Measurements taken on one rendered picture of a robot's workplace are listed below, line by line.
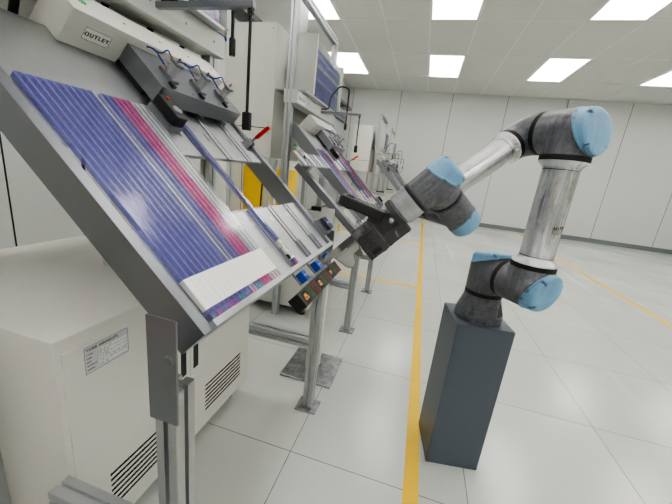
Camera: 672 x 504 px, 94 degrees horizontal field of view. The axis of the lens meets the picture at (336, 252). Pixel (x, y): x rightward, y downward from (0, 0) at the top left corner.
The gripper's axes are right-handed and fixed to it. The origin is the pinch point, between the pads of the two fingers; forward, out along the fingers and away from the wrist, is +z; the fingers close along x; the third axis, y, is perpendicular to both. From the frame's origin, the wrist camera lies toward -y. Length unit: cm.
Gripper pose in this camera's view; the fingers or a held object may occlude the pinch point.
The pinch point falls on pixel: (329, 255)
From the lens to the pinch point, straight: 79.2
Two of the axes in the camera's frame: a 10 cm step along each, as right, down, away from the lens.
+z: -7.3, 5.9, 3.4
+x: 2.6, -2.2, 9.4
